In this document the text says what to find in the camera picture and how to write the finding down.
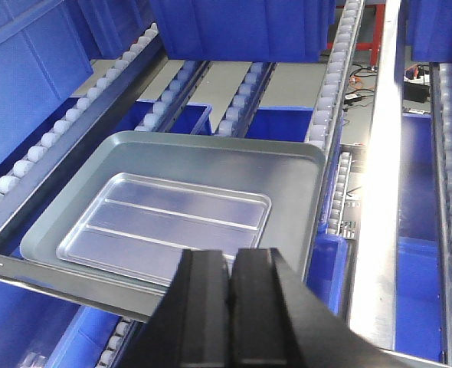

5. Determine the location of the large blue bin rear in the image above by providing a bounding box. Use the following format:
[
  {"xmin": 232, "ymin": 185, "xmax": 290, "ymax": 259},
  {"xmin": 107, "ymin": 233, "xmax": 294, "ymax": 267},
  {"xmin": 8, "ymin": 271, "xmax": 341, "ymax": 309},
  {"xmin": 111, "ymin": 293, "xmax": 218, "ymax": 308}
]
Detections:
[{"xmin": 150, "ymin": 0, "xmax": 336, "ymax": 63}]

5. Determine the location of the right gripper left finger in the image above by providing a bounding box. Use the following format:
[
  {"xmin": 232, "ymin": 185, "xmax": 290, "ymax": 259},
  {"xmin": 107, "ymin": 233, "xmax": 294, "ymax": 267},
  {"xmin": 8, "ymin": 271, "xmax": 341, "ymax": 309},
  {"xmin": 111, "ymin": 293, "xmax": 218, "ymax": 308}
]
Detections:
[{"xmin": 120, "ymin": 250, "xmax": 228, "ymax": 367}]

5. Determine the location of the large grey tray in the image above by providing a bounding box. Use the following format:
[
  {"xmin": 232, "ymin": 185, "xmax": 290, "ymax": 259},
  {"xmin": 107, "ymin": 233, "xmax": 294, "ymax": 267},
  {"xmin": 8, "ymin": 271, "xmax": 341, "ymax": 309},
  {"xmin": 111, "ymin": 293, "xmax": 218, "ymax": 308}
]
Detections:
[{"xmin": 20, "ymin": 131, "xmax": 326, "ymax": 285}]

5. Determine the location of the blue bin below left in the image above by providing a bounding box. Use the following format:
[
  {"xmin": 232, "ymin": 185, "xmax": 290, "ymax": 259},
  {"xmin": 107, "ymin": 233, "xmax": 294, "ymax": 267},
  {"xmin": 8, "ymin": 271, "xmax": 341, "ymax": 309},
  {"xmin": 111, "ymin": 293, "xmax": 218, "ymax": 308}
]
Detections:
[{"xmin": 110, "ymin": 99, "xmax": 213, "ymax": 136}]

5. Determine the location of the blue bin far left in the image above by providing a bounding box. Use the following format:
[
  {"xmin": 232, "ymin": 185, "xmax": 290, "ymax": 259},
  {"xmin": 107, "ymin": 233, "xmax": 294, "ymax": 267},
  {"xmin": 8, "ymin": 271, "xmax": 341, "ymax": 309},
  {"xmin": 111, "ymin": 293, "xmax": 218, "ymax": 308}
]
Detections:
[{"xmin": 0, "ymin": 1, "xmax": 153, "ymax": 165}]

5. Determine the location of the red floor frame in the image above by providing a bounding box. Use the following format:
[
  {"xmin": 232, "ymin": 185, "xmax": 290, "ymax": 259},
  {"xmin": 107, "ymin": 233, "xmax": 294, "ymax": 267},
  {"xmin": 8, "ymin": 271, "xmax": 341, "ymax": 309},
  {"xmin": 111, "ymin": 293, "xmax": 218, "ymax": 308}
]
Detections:
[{"xmin": 320, "ymin": 1, "xmax": 385, "ymax": 67}]

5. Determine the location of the left white roller track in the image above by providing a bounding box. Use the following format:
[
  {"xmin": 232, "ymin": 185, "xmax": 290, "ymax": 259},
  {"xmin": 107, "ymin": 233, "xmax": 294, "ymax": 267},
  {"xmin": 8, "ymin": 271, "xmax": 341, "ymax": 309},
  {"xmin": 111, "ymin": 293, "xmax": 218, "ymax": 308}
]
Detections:
[{"xmin": 0, "ymin": 22, "xmax": 160, "ymax": 215}]

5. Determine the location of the steel front shelf bar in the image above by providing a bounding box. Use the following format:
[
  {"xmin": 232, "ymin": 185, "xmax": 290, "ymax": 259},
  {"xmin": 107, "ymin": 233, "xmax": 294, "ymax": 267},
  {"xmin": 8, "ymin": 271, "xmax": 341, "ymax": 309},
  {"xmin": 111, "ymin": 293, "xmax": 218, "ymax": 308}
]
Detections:
[{"xmin": 0, "ymin": 255, "xmax": 165, "ymax": 322}]

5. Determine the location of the blue bin below centre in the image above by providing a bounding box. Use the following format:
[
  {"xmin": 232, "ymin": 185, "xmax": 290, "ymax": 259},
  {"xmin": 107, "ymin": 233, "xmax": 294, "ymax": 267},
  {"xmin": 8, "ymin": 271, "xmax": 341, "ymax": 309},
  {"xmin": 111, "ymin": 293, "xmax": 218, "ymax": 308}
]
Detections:
[{"xmin": 245, "ymin": 106, "xmax": 313, "ymax": 143}]

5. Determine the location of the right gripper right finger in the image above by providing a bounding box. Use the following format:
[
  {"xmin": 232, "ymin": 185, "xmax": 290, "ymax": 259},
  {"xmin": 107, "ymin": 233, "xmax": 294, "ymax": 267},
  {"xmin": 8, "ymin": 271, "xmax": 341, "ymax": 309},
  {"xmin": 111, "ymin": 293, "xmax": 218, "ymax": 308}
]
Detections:
[{"xmin": 231, "ymin": 248, "xmax": 406, "ymax": 367}]

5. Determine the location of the power strip with cables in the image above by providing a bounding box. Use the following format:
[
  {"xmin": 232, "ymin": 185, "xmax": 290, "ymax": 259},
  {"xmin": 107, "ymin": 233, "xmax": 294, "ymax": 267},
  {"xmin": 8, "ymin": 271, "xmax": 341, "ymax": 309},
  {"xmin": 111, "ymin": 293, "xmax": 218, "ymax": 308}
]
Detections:
[{"xmin": 343, "ymin": 64, "xmax": 431, "ymax": 112}]

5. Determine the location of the right steel divider rail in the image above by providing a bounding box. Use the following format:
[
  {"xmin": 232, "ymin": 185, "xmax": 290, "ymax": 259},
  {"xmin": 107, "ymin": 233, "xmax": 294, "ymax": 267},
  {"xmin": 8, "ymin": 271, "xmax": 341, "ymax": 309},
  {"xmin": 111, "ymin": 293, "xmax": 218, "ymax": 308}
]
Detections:
[{"xmin": 347, "ymin": 1, "xmax": 406, "ymax": 350}]

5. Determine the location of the steel divider rail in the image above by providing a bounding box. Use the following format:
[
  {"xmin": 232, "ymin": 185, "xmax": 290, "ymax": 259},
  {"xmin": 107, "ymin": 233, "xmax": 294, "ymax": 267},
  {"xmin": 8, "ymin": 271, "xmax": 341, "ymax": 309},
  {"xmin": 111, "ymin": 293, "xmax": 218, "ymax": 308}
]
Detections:
[
  {"xmin": 0, "ymin": 35, "xmax": 166, "ymax": 242},
  {"xmin": 347, "ymin": 1, "xmax": 406, "ymax": 350}
]

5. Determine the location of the blue bin below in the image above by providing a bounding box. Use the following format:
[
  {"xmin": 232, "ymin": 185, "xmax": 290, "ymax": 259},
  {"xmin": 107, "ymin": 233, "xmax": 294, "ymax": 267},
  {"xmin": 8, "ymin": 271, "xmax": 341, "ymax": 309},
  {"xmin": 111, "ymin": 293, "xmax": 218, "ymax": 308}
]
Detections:
[
  {"xmin": 245, "ymin": 106, "xmax": 313, "ymax": 143},
  {"xmin": 110, "ymin": 99, "xmax": 213, "ymax": 136},
  {"xmin": 395, "ymin": 114, "xmax": 442, "ymax": 361}
]

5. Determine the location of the small ribbed silver tray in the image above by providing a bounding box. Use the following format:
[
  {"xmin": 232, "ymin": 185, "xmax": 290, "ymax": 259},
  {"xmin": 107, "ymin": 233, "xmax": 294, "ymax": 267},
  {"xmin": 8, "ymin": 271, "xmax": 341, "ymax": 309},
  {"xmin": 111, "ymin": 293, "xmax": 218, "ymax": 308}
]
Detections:
[{"xmin": 56, "ymin": 172, "xmax": 271, "ymax": 285}]

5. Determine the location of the centre white roller track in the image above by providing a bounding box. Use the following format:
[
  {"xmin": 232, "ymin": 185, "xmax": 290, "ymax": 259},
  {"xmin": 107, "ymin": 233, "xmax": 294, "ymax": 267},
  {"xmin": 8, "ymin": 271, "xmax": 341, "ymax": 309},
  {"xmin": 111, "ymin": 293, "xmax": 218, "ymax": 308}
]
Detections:
[{"xmin": 215, "ymin": 62, "xmax": 277, "ymax": 138}]

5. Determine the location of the white roller track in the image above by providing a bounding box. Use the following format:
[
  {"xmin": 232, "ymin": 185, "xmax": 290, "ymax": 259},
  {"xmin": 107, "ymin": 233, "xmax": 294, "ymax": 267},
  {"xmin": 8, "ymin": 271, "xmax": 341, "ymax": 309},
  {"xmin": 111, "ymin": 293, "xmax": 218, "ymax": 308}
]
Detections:
[
  {"xmin": 215, "ymin": 62, "xmax": 277, "ymax": 138},
  {"xmin": 0, "ymin": 22, "xmax": 160, "ymax": 215},
  {"xmin": 305, "ymin": 0, "xmax": 365, "ymax": 154},
  {"xmin": 134, "ymin": 61, "xmax": 211, "ymax": 133}
]

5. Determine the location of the left steel divider rail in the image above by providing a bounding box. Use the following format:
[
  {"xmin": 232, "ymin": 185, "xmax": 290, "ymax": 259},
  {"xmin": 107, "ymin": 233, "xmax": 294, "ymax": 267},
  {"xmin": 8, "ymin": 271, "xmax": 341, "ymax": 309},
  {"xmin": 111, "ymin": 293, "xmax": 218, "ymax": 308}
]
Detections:
[{"xmin": 0, "ymin": 35, "xmax": 166, "ymax": 242}]

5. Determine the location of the blue bin below right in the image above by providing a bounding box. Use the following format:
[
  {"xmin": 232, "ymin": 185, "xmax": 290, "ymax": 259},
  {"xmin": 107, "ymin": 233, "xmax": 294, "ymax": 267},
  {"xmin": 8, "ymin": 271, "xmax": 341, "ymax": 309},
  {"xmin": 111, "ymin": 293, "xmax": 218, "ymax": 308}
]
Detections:
[{"xmin": 395, "ymin": 114, "xmax": 442, "ymax": 361}]

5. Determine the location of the right white roller track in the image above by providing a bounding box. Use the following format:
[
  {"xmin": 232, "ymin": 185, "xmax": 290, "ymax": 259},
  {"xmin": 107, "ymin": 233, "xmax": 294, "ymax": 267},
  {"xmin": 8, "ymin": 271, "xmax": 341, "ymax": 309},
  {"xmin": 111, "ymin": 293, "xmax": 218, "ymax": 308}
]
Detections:
[{"xmin": 305, "ymin": 0, "xmax": 365, "ymax": 154}]

